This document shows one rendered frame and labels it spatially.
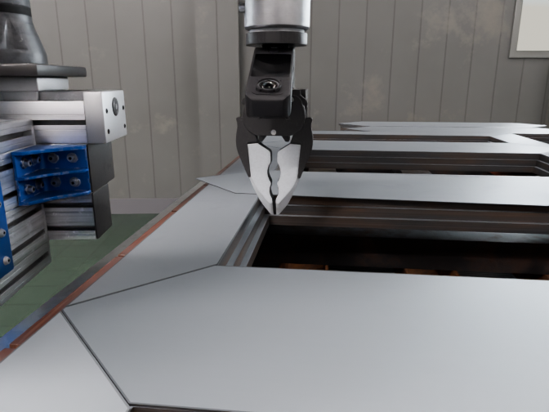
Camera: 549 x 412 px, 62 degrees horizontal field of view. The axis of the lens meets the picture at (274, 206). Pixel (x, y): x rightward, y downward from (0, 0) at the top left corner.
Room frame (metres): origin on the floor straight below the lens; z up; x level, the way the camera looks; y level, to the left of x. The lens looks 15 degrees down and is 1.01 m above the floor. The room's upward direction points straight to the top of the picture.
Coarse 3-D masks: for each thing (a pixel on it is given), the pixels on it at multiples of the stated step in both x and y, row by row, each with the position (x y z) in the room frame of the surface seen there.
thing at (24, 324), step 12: (192, 192) 1.38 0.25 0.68; (156, 216) 1.12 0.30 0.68; (144, 228) 1.02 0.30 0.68; (132, 240) 0.94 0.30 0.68; (120, 252) 0.87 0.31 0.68; (96, 264) 0.80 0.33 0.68; (84, 276) 0.75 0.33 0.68; (72, 288) 0.70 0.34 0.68; (48, 300) 0.66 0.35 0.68; (60, 300) 0.66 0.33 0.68; (36, 312) 0.62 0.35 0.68; (24, 324) 0.58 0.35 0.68; (12, 336) 0.55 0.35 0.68; (0, 348) 0.52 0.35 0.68
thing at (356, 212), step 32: (320, 160) 1.06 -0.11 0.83; (352, 160) 1.06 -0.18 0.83; (384, 160) 1.05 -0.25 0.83; (416, 160) 1.04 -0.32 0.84; (448, 160) 1.03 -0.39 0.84; (480, 160) 1.02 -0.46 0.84; (512, 160) 1.02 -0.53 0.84; (544, 160) 0.99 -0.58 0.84; (256, 224) 0.55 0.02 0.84; (288, 224) 0.62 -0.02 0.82; (320, 224) 0.61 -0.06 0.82; (352, 224) 0.61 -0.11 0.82; (384, 224) 0.60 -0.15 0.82; (416, 224) 0.60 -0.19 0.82; (448, 224) 0.59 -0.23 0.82; (480, 224) 0.59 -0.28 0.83; (512, 224) 0.59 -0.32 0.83; (544, 224) 0.58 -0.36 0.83; (224, 256) 0.40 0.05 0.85
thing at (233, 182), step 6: (228, 174) 0.77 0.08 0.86; (234, 174) 0.77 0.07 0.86; (240, 174) 0.77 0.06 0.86; (246, 174) 0.77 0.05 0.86; (216, 180) 0.73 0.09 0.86; (222, 180) 0.73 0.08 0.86; (228, 180) 0.73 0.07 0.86; (234, 180) 0.73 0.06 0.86; (240, 180) 0.73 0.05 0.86; (246, 180) 0.73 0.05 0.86; (216, 186) 0.68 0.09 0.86; (222, 186) 0.68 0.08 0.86; (228, 186) 0.68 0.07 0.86; (234, 186) 0.68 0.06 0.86; (240, 186) 0.68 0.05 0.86; (234, 192) 0.64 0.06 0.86
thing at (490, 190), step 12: (456, 180) 0.73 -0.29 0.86; (468, 180) 0.73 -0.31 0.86; (480, 180) 0.73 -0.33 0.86; (492, 180) 0.73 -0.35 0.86; (468, 192) 0.65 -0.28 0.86; (480, 192) 0.65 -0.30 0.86; (492, 192) 0.65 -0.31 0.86; (504, 192) 0.65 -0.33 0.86; (516, 192) 0.65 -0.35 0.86; (516, 204) 0.58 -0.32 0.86; (528, 204) 0.58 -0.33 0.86
